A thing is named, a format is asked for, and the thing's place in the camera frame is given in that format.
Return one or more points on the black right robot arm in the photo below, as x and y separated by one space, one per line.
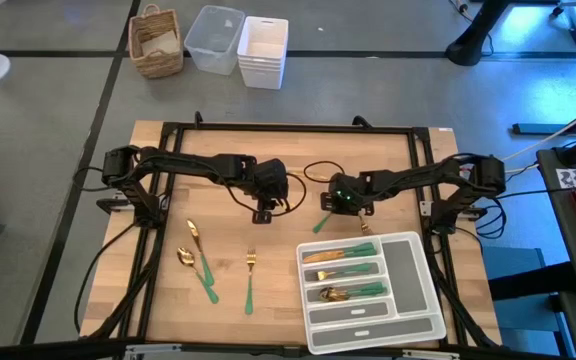
418 177

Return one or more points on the white plastic cutlery tray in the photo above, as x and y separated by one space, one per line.
403 275

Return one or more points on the black stand base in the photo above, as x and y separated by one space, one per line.
468 50

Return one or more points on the woven wicker basket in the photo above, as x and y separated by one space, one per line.
155 65

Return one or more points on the clear plastic bin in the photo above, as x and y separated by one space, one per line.
213 45

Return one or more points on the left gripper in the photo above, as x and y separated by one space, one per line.
270 180

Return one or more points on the white plastic bin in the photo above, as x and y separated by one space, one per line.
260 75

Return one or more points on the black table clamp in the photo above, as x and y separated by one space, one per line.
360 121
198 119

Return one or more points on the white paper sheet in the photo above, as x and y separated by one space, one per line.
160 45

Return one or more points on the black side table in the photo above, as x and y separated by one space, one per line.
568 225

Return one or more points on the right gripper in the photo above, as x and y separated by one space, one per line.
348 192

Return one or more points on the black floor beam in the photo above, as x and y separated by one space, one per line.
543 129

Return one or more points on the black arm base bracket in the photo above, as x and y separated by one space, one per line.
110 204

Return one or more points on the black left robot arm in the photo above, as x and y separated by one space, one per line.
193 165

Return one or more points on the black metal table frame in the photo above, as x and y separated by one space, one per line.
293 128

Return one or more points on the grey metal bracket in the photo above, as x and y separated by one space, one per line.
153 350
430 355

